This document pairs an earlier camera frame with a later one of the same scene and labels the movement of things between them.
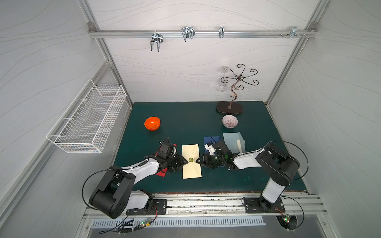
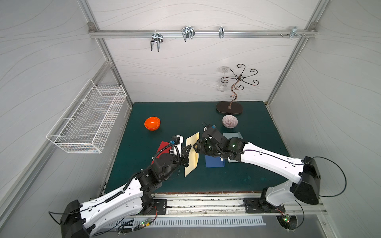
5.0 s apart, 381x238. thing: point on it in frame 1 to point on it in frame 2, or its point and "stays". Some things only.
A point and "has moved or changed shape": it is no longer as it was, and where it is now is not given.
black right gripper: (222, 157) to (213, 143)
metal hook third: (221, 31) stays
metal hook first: (158, 37) stays
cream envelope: (193, 169) has moved or changed shape
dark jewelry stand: (232, 107) stays
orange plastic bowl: (153, 123) stays
